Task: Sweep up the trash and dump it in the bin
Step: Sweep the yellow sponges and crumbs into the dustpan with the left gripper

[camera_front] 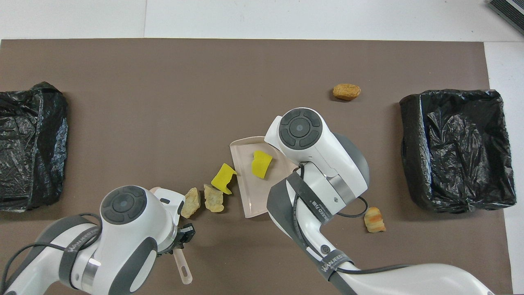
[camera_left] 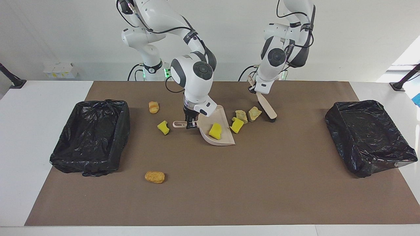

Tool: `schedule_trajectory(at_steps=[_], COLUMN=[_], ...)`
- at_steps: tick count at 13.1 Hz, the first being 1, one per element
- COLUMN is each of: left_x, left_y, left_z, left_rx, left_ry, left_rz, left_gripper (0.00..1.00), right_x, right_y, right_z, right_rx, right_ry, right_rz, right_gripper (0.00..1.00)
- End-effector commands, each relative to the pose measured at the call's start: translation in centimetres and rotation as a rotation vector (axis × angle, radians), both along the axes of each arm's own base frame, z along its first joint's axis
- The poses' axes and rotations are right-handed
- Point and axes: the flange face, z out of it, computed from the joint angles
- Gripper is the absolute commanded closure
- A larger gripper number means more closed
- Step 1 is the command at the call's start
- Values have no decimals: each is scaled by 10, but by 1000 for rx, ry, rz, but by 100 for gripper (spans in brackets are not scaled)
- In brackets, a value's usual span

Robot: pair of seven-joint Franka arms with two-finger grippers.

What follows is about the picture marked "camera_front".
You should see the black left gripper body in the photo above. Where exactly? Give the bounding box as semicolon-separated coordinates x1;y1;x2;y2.
160;229;187;255

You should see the beige hand brush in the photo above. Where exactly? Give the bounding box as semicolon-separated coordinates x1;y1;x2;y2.
149;187;193;285

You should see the pale bread chunk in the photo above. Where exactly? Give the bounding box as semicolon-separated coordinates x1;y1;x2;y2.
181;188;201;219
203;184;225;213

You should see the yellow sponge with green pad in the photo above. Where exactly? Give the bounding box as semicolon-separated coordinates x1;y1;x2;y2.
211;163;238;195

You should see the beige plastic dustpan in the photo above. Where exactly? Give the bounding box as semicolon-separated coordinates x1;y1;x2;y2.
229;136;299;219

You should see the yellow sponge piece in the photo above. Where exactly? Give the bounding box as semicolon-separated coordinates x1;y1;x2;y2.
251;150;273;179

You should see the striped croissant piece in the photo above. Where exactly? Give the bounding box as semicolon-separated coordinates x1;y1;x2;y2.
364;207;386;233

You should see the bin with black bag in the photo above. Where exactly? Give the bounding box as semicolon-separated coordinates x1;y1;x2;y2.
0;82;69;213
400;89;517;213

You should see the brown table mat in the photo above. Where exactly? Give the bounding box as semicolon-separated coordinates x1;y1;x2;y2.
0;39;513;295

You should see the brown bread roll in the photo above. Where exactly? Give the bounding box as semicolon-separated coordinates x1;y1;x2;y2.
332;84;361;101

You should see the dark grey ribbed device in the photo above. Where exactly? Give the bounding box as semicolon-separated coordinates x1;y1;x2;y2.
487;0;524;35

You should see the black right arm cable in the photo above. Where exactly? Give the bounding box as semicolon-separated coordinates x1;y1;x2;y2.
293;163;410;274

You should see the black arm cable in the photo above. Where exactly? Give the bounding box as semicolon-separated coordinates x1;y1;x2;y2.
0;213;103;292
293;163;410;274

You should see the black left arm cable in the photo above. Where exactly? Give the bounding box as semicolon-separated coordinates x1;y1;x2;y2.
0;213;103;292

